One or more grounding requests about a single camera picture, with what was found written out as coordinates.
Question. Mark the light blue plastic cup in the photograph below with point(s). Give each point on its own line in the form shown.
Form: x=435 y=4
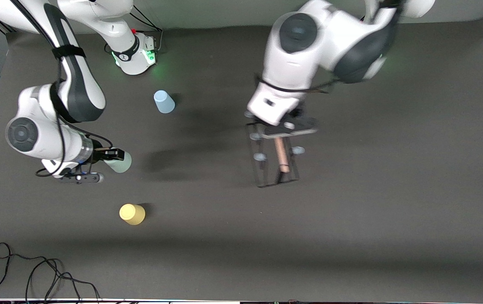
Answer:
x=164 y=103

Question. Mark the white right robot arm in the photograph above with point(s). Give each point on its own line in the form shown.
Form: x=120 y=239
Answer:
x=39 y=105

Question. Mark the yellow plastic cup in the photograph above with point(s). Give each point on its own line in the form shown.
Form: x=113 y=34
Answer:
x=132 y=214

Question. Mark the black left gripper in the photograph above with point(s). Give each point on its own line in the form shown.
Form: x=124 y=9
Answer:
x=296 y=113

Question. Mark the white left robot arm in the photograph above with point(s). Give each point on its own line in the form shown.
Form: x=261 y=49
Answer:
x=292 y=71

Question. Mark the pale green plastic cup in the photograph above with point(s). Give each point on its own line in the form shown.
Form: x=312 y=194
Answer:
x=121 y=165

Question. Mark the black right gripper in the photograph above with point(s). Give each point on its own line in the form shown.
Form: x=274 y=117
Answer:
x=98 y=152

